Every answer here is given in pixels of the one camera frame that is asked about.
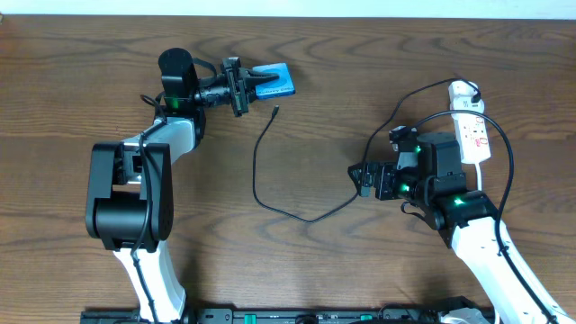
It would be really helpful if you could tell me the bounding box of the blue Galaxy smartphone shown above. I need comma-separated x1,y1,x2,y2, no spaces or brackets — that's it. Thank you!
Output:
253,63,296,100

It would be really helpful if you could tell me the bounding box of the black USB charging cable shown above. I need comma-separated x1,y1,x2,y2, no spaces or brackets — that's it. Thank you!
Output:
251,77,482,225

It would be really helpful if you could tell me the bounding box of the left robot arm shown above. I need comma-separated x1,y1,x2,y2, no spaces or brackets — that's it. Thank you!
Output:
80,48,294,323

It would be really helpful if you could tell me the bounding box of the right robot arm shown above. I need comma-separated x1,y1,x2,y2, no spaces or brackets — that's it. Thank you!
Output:
347,130,571,323

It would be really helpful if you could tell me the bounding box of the white USB charger plug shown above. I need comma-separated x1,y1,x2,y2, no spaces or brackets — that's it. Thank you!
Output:
448,80,485,113

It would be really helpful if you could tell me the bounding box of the white power strip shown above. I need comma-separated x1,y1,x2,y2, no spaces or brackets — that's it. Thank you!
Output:
453,113,491,165

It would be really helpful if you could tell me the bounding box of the black left camera cable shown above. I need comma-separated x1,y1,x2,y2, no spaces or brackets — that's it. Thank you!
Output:
129,93,168,324

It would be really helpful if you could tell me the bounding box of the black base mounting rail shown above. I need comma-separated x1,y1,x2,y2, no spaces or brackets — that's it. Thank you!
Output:
80,296,496,324

